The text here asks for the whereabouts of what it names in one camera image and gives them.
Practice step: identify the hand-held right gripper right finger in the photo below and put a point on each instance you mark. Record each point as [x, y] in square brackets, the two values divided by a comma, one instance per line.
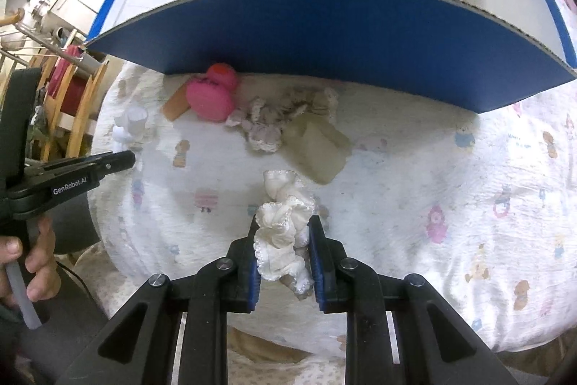
[318, 276]

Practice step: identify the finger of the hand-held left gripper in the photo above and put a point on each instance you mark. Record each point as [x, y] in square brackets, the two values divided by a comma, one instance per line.
[108, 163]

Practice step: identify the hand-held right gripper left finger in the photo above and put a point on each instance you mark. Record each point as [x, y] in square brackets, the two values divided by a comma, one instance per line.
[253, 272]

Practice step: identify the white lace cloth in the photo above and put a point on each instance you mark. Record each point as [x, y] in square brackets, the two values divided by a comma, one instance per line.
[283, 227]

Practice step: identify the blue and white cardboard box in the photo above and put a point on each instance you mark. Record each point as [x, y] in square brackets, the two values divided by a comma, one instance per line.
[342, 28]

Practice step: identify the person's left hand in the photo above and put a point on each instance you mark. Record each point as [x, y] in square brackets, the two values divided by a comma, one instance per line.
[36, 263]

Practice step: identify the small white plastic cup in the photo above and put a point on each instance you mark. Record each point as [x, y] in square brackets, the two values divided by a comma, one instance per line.
[130, 127]

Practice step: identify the wooden chair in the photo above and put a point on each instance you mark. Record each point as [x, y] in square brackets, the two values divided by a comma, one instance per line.
[63, 105]

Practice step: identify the red cushion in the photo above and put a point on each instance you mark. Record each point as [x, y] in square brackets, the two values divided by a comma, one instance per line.
[67, 83]

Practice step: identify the grey plastic tube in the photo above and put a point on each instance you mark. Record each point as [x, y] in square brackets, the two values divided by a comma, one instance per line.
[23, 295]

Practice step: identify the printed cartoon blanket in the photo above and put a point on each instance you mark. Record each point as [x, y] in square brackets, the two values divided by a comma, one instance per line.
[432, 204]

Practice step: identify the beige lace doll clothes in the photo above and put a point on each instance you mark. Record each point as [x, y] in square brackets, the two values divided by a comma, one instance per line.
[279, 114]

